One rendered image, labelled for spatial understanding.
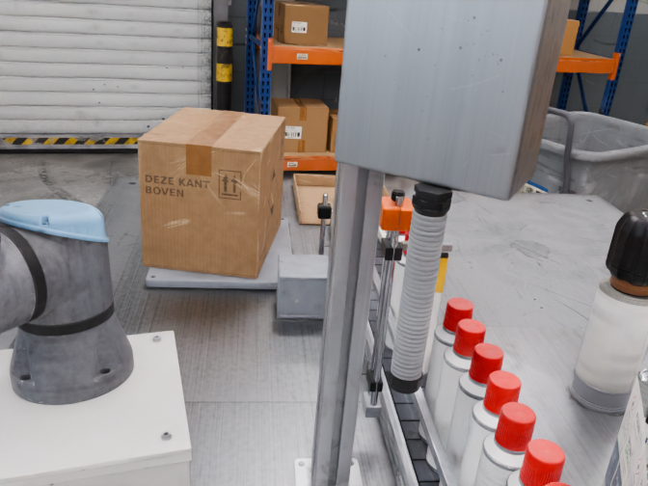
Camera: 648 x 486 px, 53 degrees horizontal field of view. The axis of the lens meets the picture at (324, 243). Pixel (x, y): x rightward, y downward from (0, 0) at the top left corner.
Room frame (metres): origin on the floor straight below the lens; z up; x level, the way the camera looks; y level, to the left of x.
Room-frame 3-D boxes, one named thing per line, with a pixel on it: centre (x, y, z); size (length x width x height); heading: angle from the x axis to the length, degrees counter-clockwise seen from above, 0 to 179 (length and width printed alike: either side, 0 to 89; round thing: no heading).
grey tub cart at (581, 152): (3.08, -1.18, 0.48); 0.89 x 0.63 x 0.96; 127
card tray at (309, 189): (1.71, -0.04, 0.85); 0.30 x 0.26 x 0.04; 7
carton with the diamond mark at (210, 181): (1.34, 0.24, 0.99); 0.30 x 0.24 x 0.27; 176
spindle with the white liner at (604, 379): (0.83, -0.44, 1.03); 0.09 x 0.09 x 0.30
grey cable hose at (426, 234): (0.54, -0.09, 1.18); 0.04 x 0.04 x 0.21
